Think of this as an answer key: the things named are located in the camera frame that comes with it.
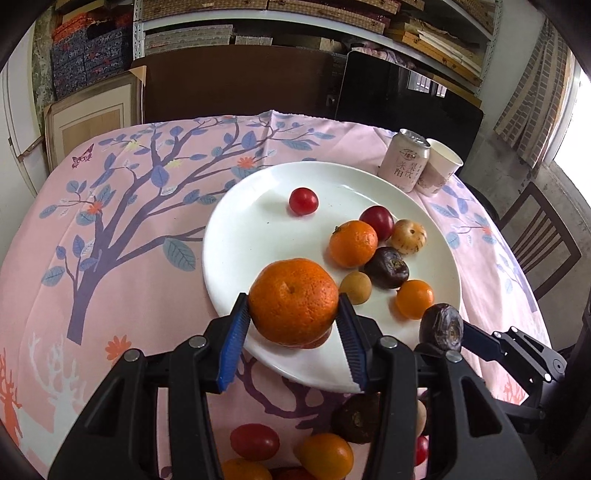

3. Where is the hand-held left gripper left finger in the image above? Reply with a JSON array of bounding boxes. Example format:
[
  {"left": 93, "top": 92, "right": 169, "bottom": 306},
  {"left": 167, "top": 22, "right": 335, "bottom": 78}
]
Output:
[{"left": 48, "top": 292, "right": 252, "bottom": 480}]

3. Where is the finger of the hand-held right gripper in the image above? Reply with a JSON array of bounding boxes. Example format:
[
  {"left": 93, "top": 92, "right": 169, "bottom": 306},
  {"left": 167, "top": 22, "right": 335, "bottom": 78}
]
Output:
[{"left": 462, "top": 320, "right": 568, "bottom": 387}]

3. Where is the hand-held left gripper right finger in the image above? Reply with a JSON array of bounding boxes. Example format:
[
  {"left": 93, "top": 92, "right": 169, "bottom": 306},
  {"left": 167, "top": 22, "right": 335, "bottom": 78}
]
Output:
[{"left": 336, "top": 293, "right": 527, "bottom": 480}]

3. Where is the dark wrinkled passion fruit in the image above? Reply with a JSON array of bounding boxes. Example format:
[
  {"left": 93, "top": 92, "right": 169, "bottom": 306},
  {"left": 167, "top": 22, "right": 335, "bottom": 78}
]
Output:
[
  {"left": 419, "top": 303, "right": 464, "bottom": 354},
  {"left": 364, "top": 246, "right": 410, "bottom": 289},
  {"left": 331, "top": 394, "right": 382, "bottom": 445}
]

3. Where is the small tan loquat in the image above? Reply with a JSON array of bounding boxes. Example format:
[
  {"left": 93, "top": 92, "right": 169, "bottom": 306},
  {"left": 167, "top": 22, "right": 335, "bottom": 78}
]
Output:
[{"left": 338, "top": 271, "right": 373, "bottom": 305}]

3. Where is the large orange mandarin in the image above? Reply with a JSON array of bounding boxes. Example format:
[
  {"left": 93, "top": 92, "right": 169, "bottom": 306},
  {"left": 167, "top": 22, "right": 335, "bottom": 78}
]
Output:
[{"left": 248, "top": 258, "right": 340, "bottom": 348}]

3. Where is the yellow-orange tomato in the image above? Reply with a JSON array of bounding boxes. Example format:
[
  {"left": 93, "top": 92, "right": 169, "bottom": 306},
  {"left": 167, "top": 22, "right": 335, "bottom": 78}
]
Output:
[
  {"left": 395, "top": 280, "right": 435, "bottom": 320},
  {"left": 295, "top": 433, "right": 355, "bottom": 480},
  {"left": 222, "top": 457, "right": 273, "bottom": 480}
]

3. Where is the striped pepino melon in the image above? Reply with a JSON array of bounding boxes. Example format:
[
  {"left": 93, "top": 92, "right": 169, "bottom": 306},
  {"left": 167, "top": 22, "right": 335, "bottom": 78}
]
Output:
[{"left": 387, "top": 219, "right": 428, "bottom": 256}]

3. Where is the white plate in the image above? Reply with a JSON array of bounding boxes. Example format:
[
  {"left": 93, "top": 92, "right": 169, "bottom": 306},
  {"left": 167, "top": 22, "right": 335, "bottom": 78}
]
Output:
[{"left": 202, "top": 161, "right": 462, "bottom": 394}]

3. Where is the dark red plum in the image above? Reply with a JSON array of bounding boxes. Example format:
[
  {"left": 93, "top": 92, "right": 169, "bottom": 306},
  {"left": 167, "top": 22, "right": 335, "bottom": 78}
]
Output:
[{"left": 359, "top": 206, "right": 395, "bottom": 243}]

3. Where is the pink deer printed tablecloth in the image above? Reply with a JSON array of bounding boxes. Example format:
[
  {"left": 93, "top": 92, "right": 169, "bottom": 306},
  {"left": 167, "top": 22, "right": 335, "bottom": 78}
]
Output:
[{"left": 0, "top": 110, "right": 555, "bottom": 480}]

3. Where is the dark wooden chair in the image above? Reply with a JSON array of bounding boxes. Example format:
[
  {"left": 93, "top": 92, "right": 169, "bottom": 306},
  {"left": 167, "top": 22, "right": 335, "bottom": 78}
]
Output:
[{"left": 499, "top": 181, "right": 583, "bottom": 301}]

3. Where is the white paper cup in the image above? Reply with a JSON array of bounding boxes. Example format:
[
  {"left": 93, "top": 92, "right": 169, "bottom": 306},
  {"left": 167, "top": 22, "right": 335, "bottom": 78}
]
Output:
[{"left": 417, "top": 137, "right": 464, "bottom": 198}]

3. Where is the pale drink can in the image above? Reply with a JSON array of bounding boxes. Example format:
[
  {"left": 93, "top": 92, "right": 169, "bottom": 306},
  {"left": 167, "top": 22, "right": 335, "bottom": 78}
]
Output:
[{"left": 379, "top": 128, "right": 431, "bottom": 193}]

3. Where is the bright window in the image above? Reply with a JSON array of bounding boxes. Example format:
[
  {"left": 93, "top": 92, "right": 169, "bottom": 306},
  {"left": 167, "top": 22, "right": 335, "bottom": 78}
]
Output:
[{"left": 551, "top": 51, "right": 591, "bottom": 176}]

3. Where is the black glossy panel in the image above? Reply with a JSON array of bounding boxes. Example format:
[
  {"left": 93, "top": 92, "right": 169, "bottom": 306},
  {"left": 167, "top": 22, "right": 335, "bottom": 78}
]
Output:
[{"left": 335, "top": 50, "right": 485, "bottom": 162}]

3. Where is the brick-pattern curtain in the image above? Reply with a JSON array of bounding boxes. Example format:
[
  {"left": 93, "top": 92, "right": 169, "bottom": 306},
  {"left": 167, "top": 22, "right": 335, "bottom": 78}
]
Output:
[{"left": 493, "top": 21, "right": 575, "bottom": 162}]

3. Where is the dark brown wooden board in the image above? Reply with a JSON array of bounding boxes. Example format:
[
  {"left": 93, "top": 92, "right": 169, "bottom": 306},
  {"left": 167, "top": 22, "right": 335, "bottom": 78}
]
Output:
[{"left": 129, "top": 44, "right": 352, "bottom": 123}]

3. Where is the pink floral cloth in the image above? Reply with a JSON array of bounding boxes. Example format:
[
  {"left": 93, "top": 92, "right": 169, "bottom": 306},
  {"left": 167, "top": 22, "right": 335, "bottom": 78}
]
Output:
[{"left": 348, "top": 42, "right": 414, "bottom": 64}]

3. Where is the white board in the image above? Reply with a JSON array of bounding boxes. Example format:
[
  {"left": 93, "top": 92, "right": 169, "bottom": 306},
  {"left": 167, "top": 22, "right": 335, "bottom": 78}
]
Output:
[{"left": 2, "top": 65, "right": 47, "bottom": 195}]

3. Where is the stack of light wooden boards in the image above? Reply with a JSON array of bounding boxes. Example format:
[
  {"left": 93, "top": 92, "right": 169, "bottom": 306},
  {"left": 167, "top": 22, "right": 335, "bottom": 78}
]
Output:
[{"left": 388, "top": 14, "right": 485, "bottom": 88}]

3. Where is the stack of blue patterned boxes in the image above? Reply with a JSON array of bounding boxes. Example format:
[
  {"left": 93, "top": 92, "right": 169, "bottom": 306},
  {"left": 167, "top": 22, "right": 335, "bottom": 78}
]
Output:
[{"left": 50, "top": 25, "right": 134, "bottom": 100}]

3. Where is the white metal shelving unit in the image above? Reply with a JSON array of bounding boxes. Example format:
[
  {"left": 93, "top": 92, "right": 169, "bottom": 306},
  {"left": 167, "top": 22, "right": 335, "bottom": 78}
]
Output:
[{"left": 131, "top": 0, "right": 502, "bottom": 93}]

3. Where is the stack of woven boxes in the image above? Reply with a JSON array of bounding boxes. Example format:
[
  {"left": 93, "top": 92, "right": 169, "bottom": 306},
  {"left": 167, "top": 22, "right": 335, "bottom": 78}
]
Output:
[{"left": 55, "top": 0, "right": 499, "bottom": 51}]

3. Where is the grey stone slab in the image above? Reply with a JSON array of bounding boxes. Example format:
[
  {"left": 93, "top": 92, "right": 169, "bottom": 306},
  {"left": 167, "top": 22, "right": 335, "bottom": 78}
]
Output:
[{"left": 31, "top": 9, "right": 58, "bottom": 102}]

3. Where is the stack of orange patterned boxes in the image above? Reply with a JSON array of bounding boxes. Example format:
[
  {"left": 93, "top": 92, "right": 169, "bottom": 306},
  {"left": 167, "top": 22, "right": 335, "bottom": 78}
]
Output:
[{"left": 51, "top": 11, "right": 95, "bottom": 42}]

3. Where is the wooden picture frame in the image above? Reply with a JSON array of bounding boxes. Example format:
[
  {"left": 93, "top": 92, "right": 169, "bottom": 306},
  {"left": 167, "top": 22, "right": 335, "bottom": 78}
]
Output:
[{"left": 44, "top": 74, "right": 144, "bottom": 171}]

